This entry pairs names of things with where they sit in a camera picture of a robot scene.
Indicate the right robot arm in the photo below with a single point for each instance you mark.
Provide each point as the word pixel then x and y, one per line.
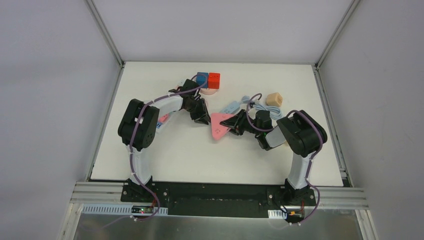
pixel 300 131

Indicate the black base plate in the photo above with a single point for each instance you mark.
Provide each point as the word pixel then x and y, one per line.
pixel 217 199

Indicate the white power strip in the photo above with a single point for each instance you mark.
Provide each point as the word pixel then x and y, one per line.
pixel 160 126

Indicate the red cube socket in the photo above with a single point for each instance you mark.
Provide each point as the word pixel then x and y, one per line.
pixel 213 81

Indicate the pink triangular power strip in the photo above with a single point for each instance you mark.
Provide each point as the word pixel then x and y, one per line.
pixel 218 130

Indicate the light blue power strip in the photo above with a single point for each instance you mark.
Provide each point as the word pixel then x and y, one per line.
pixel 232 108

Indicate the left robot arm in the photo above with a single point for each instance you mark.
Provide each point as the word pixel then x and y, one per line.
pixel 138 126

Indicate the pink plug adapter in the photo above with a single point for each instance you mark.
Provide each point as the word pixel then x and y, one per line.
pixel 164 118

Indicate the tan cube socket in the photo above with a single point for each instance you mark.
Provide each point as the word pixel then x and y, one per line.
pixel 274 100

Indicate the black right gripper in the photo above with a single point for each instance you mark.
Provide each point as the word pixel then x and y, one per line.
pixel 240 122

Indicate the blue cube socket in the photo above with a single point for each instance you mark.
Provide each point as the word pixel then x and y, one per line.
pixel 202 79

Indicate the pink round socket base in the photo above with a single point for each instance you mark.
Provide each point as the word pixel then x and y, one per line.
pixel 208 91

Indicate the aluminium frame rail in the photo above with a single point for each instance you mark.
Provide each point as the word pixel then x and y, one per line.
pixel 97 192

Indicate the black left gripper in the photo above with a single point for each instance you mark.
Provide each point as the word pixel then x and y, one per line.
pixel 199 108

